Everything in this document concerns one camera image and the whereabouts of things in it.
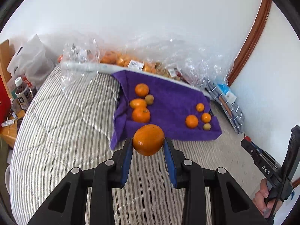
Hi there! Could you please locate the crumpled clear plastic bag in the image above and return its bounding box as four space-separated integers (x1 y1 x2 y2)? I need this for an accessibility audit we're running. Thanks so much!
59 37 101 92

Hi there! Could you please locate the small round orange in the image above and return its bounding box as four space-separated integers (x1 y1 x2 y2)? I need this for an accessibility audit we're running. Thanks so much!
201 113 212 123

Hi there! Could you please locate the striped quilted bedspread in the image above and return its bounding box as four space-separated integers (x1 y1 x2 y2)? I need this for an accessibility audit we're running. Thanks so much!
10 67 263 224

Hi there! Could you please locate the brown wooden door frame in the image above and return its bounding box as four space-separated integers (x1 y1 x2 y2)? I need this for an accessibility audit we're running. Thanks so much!
228 0 272 86

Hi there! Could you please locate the plastic drink bottle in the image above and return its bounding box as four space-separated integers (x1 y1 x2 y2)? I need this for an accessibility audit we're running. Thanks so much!
15 77 37 111

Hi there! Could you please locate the small kumquat orange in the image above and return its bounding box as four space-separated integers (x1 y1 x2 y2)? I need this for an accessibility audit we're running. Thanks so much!
196 103 205 112

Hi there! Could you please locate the person right hand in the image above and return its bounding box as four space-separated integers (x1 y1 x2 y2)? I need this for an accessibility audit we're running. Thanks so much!
252 178 276 218

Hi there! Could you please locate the clear bag of nuts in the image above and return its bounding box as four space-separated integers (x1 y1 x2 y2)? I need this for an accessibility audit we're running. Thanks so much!
126 34 234 90

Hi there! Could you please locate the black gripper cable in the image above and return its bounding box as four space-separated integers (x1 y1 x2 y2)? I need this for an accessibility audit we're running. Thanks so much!
269 159 293 221

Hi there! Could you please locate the red paper shopping bag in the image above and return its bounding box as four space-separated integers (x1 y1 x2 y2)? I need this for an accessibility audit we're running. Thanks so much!
0 78 11 124

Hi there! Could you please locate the blue white tissue pack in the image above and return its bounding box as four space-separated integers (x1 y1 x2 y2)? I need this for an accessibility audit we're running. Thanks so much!
218 84 237 105

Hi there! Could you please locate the orange with stem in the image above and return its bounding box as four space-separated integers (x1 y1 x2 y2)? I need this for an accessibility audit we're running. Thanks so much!
131 107 151 123

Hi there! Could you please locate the wooden side table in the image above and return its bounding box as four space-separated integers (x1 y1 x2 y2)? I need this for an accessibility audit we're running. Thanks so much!
0 39 27 149

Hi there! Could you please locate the white plastic bag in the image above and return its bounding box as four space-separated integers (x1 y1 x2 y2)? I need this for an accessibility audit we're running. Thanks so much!
7 35 55 88

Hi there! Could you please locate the clear bag of oranges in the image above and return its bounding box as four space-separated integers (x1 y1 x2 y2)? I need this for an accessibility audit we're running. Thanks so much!
99 50 162 74

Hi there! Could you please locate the blue checked folded cloth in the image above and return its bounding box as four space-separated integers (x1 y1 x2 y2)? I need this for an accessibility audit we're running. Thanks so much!
206 80 245 135

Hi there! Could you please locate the white rolled paper tube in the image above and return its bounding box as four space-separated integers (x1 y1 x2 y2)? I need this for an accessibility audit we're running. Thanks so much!
59 61 212 100

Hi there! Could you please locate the large round orange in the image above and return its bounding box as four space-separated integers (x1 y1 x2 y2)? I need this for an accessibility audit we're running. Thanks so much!
132 124 165 156

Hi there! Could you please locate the oval orange fruit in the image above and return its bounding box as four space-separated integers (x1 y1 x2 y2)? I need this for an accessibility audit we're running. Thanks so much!
130 98 147 109

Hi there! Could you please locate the small white tube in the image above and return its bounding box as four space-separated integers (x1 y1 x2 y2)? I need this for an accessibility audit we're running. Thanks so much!
1 119 15 128

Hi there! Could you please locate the green yellow round fruit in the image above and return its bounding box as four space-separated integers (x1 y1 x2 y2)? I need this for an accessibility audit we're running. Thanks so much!
144 94 154 105

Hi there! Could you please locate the purple towel over tray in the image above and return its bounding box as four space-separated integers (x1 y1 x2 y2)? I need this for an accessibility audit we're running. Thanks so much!
110 71 222 149

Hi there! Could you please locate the small yellow green fruit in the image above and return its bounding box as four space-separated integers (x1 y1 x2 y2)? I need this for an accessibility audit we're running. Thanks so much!
203 123 211 131

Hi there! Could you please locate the mandarin orange with spots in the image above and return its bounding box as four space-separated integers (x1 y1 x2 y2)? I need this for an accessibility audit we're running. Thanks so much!
135 83 149 98

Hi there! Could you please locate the medium orange mandarin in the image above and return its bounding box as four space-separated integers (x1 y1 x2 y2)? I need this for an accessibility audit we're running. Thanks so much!
185 115 199 128

